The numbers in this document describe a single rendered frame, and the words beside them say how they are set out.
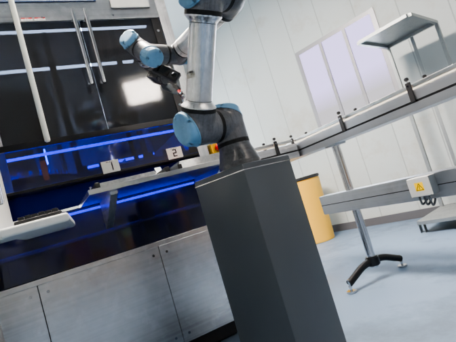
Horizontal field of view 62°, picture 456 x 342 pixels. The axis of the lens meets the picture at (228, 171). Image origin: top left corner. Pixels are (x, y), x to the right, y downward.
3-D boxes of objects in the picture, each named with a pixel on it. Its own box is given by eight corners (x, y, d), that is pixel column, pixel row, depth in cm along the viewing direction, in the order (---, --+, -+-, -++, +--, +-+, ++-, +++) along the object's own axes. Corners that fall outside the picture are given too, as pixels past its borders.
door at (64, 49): (3, 146, 170) (-27, 25, 174) (108, 129, 191) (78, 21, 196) (3, 146, 169) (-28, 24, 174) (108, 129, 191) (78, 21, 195)
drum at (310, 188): (345, 233, 417) (325, 170, 423) (325, 243, 386) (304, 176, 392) (313, 237, 447) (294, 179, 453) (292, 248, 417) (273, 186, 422)
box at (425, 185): (411, 198, 182) (405, 180, 183) (418, 195, 185) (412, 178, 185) (433, 194, 172) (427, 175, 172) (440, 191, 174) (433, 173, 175)
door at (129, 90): (108, 129, 191) (79, 21, 196) (186, 116, 211) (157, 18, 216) (108, 129, 191) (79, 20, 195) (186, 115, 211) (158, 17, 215)
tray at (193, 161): (160, 182, 192) (159, 176, 192) (206, 171, 204) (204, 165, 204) (180, 169, 162) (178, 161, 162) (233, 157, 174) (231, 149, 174)
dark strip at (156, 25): (189, 153, 207) (150, 18, 213) (197, 152, 209) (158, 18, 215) (190, 153, 206) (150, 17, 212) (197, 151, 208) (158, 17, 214)
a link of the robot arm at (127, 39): (124, 47, 141) (114, 40, 146) (142, 66, 150) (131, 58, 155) (138, 31, 142) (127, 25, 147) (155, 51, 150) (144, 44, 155)
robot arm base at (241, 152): (269, 159, 135) (261, 133, 135) (241, 165, 124) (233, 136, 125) (240, 170, 145) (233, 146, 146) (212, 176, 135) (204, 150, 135)
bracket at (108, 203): (106, 229, 180) (99, 202, 181) (112, 227, 181) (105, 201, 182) (118, 223, 150) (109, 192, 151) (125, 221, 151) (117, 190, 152)
